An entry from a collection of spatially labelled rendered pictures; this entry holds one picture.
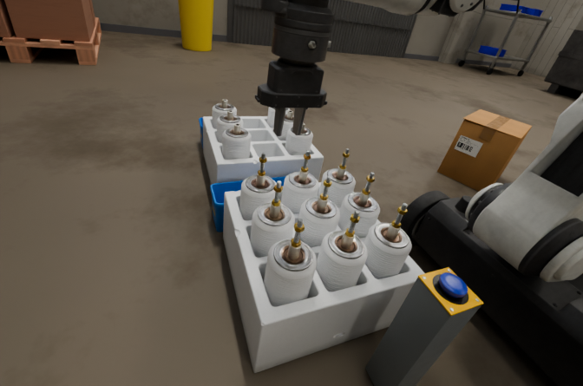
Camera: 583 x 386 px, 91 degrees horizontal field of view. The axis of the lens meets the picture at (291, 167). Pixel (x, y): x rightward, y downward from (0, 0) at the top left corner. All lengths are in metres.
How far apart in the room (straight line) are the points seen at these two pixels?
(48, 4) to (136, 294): 2.23
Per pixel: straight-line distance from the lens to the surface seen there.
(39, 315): 0.89
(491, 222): 0.72
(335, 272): 0.61
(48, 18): 2.74
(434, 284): 0.54
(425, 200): 0.99
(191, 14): 3.43
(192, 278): 0.85
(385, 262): 0.67
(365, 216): 0.72
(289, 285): 0.56
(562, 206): 0.71
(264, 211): 0.64
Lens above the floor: 0.67
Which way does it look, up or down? 31 degrees down
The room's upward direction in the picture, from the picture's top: 10 degrees clockwise
